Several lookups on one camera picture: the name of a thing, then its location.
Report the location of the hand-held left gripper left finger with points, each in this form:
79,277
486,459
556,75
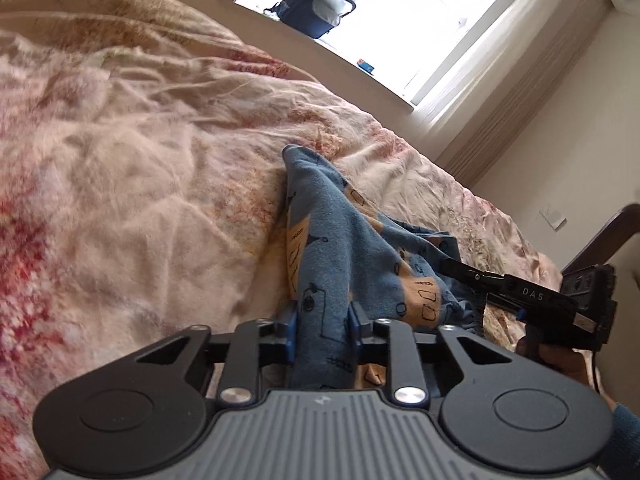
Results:
290,332

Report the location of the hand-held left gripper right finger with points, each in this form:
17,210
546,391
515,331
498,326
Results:
355,332

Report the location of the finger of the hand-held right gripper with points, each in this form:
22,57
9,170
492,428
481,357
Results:
505,306
467,272

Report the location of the blue patterned pants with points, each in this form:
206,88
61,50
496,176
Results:
340,240

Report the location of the person's right hand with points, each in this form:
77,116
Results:
560,362

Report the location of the dark wooden headboard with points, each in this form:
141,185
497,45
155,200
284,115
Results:
600,240

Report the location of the beige pleated curtain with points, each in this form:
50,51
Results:
530,90

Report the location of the small blue box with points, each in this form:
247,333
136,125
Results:
366,65

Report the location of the floral pink bed blanket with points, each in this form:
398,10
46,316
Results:
125,160

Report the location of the white framed window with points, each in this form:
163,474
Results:
420,15

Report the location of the dark blue grey backpack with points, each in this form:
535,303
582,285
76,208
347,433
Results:
320,2

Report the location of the white wall switch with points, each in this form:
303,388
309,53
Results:
552,218

